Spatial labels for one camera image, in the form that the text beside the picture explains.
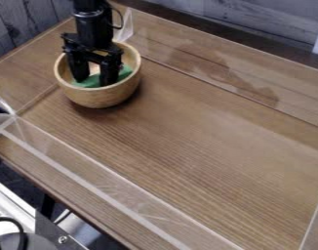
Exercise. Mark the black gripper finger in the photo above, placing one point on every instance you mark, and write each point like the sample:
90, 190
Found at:
110, 69
78, 64

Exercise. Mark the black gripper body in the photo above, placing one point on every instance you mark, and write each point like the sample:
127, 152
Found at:
91, 46

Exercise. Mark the green rectangular block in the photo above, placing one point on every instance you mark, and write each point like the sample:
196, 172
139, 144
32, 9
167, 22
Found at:
91, 81

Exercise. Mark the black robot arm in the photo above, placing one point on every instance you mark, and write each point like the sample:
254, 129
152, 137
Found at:
94, 14

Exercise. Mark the brown wooden bowl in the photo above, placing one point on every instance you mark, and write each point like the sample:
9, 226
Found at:
103, 96

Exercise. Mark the grey round base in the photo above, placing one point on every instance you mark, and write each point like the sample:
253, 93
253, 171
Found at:
35, 242

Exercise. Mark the clear acrylic barrier wall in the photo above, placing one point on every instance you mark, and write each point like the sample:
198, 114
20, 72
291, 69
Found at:
202, 164

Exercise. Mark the grey metal bracket with screw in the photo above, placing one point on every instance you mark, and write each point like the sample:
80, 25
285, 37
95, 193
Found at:
52, 237

